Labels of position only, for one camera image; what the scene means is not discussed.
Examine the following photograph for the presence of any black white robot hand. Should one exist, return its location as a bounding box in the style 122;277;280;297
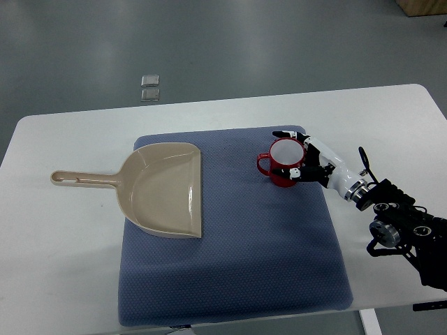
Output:
272;131;369;202

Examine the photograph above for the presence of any red cup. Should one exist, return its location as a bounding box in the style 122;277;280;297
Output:
256;138;305;188

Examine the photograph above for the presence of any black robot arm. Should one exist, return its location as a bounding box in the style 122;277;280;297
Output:
354;147;446;290

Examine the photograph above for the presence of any beige plastic dustpan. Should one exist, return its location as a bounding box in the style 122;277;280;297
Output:
50;142;203;239

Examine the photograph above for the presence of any blue grey textured mat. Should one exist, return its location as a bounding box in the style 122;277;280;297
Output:
118;127;353;327

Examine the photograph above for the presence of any white table leg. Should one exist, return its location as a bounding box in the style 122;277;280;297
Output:
359;308;383;335

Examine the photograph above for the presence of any black table control panel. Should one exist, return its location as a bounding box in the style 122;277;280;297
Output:
412;301;447;312

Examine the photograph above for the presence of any wooden box corner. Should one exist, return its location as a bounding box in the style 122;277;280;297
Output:
395;0;446;17

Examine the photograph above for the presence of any lower floor socket plate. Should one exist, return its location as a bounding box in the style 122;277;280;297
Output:
140;88;160;102

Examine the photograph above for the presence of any floor socket plate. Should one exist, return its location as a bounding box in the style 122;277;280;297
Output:
140;88;160;102
141;74;159;87

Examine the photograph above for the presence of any upper floor socket plate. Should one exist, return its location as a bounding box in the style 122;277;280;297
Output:
141;74;159;87

